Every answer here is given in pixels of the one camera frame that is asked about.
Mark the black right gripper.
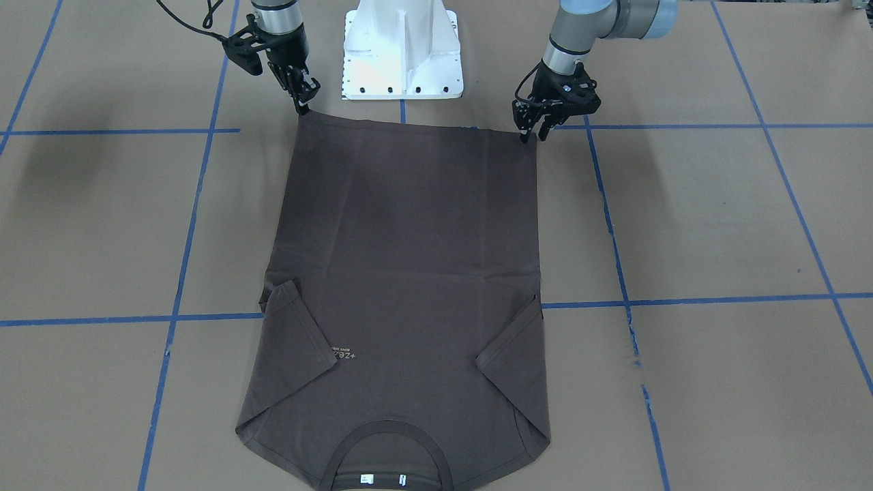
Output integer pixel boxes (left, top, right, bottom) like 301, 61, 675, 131
263, 31, 321, 116

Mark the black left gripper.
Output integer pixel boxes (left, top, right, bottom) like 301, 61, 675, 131
512, 61, 602, 144

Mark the dark brown t-shirt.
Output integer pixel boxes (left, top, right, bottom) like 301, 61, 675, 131
236, 112, 551, 490

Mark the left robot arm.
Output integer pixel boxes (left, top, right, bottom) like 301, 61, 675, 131
512, 1, 679, 143

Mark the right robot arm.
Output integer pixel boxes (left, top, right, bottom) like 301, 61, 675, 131
252, 1, 321, 116

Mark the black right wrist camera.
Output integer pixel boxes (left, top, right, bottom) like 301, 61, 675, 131
222, 25, 265, 76

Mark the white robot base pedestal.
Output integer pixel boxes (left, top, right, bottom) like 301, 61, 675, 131
341, 1, 464, 100

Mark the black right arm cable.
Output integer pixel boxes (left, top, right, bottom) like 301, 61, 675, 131
156, 0, 236, 43

